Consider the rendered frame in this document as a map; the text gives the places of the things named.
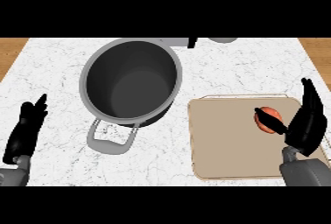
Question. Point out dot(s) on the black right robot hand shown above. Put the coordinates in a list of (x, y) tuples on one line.
[(307, 125)]

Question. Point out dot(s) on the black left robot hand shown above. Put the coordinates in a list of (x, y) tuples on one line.
[(25, 128)]

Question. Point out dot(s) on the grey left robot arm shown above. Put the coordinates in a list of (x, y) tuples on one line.
[(15, 172)]

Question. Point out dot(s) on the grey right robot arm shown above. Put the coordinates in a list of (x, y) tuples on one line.
[(303, 172)]

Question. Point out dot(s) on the orange squash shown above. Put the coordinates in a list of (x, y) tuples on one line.
[(270, 114)]

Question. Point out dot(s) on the beige tray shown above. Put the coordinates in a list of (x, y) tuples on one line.
[(227, 140)]

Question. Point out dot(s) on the grey metal pot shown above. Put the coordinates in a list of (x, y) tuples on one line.
[(128, 84)]

